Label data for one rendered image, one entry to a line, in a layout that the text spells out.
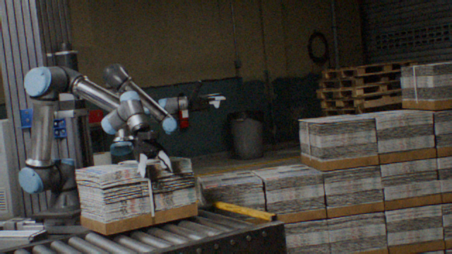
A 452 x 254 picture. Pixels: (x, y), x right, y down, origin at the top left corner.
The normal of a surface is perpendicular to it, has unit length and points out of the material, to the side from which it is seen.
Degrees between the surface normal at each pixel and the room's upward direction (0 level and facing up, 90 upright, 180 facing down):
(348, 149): 90
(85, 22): 90
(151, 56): 90
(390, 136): 90
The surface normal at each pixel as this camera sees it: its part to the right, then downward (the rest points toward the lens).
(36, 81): -0.48, -0.01
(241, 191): 0.14, 0.07
